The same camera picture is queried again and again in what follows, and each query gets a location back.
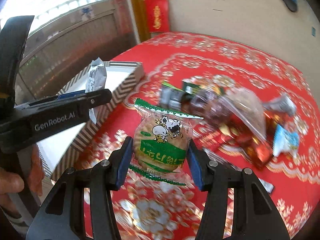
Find black green snack packet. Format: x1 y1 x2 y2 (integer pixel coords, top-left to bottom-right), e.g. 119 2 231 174
158 82 186 111

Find person's left hand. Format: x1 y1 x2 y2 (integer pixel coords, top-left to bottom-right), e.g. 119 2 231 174
1 144 44 218

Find white strawberry snack packet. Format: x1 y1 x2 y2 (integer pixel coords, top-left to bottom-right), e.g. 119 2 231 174
263 93 297 116

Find blue white candy packet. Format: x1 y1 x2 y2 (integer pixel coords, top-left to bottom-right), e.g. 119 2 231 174
272 125 299 158

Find striped cardboard box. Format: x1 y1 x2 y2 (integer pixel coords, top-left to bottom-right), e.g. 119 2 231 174
37 59 145 180

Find dark green snack packet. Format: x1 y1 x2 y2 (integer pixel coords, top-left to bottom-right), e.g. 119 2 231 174
182 76 225 95

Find red gold snack packet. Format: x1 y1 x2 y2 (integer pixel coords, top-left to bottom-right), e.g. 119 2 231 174
196 110 289 169

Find green cow biscuit packet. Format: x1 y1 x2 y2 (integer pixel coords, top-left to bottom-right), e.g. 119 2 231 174
129 98 203 186

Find wooden door frame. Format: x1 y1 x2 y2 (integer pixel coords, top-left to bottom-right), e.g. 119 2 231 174
131 0 151 42

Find lower red paper decoration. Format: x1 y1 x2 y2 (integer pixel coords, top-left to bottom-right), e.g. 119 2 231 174
144 0 170 33

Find clear bag brown snacks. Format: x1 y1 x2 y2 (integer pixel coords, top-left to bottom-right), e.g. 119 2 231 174
218 87 266 141

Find clear bag red dates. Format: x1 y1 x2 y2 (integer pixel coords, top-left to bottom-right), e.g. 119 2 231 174
189 89 232 129

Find white silver snack packet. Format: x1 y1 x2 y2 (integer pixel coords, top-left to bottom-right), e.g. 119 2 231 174
85 58 107 124

